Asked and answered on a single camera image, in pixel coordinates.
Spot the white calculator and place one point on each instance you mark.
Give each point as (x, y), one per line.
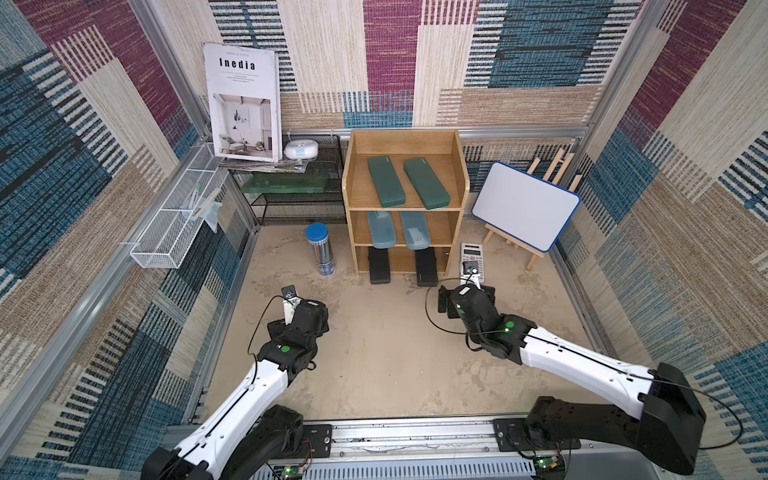
(472, 251)

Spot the wooden three-tier shelf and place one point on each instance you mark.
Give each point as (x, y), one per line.
(443, 151)

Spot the Inedia magazine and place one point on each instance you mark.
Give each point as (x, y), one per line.
(243, 91)

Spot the light blue pencil case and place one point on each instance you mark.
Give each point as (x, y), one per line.
(415, 228)
(382, 230)

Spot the black wire rack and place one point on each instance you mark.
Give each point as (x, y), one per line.
(294, 209)

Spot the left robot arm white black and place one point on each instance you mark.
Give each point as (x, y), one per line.
(249, 429)

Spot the white round device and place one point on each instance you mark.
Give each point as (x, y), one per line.
(301, 149)

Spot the wooden easel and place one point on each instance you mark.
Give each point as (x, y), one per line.
(555, 168)

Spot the blue-lid metal canister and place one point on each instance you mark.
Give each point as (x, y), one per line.
(318, 237)

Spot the blue-framed whiteboard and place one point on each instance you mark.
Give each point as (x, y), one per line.
(526, 205)

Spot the green tray on rack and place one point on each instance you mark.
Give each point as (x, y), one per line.
(285, 183)

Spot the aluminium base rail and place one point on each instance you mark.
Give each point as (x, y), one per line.
(459, 447)

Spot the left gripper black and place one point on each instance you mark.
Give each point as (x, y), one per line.
(276, 329)

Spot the black pencil case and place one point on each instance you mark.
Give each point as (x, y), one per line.
(426, 267)
(379, 266)

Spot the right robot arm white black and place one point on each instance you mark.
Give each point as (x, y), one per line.
(651, 410)

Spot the white wire basket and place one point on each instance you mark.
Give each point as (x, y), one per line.
(185, 205)

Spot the dark green pencil case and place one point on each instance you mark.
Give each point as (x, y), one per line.
(426, 183)
(386, 182)

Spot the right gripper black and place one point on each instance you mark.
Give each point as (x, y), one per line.
(471, 297)

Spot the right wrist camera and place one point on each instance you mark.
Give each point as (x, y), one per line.
(472, 272)

